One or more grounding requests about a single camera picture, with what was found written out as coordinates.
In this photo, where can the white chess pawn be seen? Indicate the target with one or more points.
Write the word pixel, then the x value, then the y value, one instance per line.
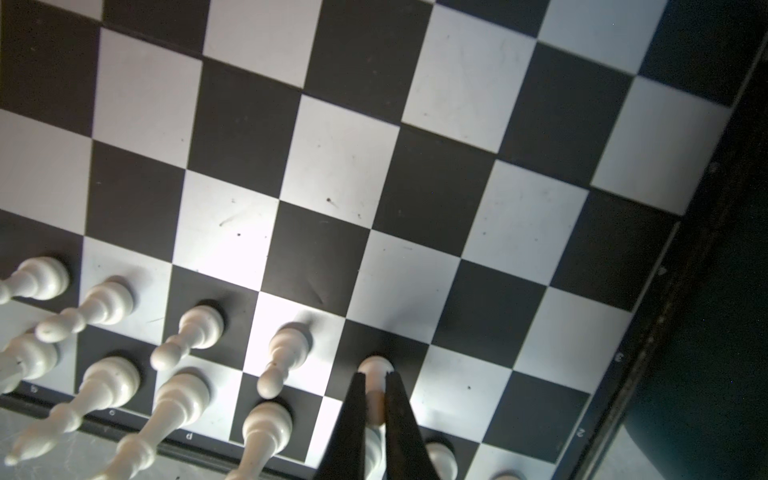
pixel 375 368

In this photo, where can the black white chessboard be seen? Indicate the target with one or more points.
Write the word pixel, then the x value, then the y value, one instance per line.
pixel 479 191

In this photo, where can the dark teal plastic tray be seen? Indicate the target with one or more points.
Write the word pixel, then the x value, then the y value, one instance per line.
pixel 701 412

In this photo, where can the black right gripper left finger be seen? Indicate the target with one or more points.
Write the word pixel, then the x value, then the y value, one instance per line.
pixel 344 457

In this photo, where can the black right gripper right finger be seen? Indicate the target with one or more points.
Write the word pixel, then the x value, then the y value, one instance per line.
pixel 406 454

